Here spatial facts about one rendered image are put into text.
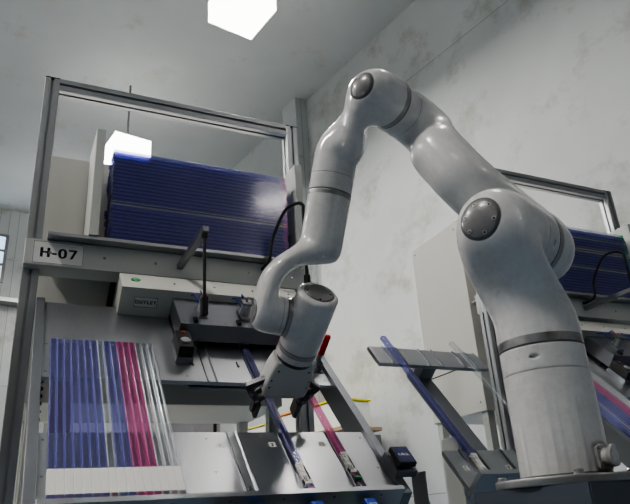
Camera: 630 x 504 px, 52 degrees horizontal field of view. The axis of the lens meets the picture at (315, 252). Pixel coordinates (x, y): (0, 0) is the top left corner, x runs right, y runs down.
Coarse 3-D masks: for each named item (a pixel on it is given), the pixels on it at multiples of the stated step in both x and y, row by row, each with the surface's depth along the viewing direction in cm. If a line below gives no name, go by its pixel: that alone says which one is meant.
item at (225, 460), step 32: (192, 448) 123; (224, 448) 126; (256, 448) 128; (320, 448) 134; (352, 448) 137; (192, 480) 115; (224, 480) 118; (256, 480) 119; (288, 480) 122; (320, 480) 125; (352, 480) 126; (384, 480) 130
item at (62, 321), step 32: (64, 320) 154; (96, 320) 158; (128, 320) 162; (160, 320) 167; (160, 352) 152; (224, 352) 160; (256, 352) 164; (192, 384) 145; (224, 384) 148; (320, 384) 158
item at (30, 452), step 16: (32, 336) 151; (32, 352) 137; (32, 368) 132; (32, 384) 127; (32, 400) 123; (32, 416) 118; (32, 432) 114; (32, 448) 111; (32, 464) 107; (32, 480) 104; (32, 496) 101
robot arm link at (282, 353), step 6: (276, 348) 132; (282, 348) 130; (282, 354) 130; (288, 354) 129; (288, 360) 129; (294, 360) 129; (300, 360) 129; (306, 360) 129; (312, 360) 131; (300, 366) 130; (306, 366) 131
